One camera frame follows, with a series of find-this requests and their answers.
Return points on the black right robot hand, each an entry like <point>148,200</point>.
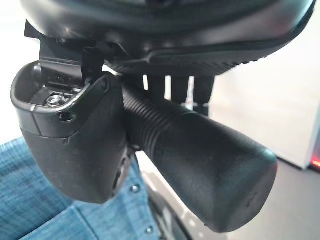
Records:
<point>75,155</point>

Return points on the white cabinet with red light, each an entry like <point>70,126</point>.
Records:
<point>275,120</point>

